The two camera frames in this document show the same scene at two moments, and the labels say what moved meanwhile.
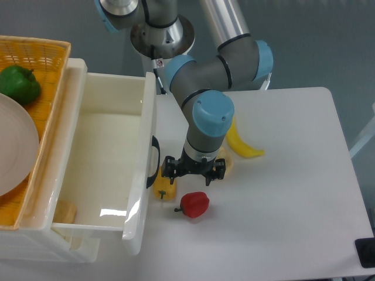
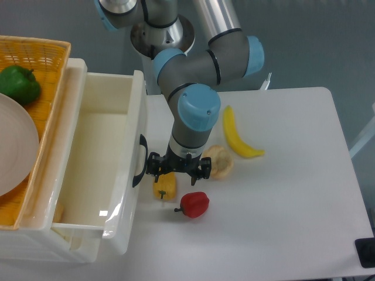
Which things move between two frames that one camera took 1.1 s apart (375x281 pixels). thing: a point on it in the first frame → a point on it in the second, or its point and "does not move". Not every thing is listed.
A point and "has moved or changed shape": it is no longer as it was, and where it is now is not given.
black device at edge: x=365 y=250 does not move
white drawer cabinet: x=34 y=238 does not move
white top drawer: x=110 y=153 has moved or changed shape
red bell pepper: x=193 y=204 does not move
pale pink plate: x=19 y=147 does not move
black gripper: x=187 y=165 → x=197 y=167
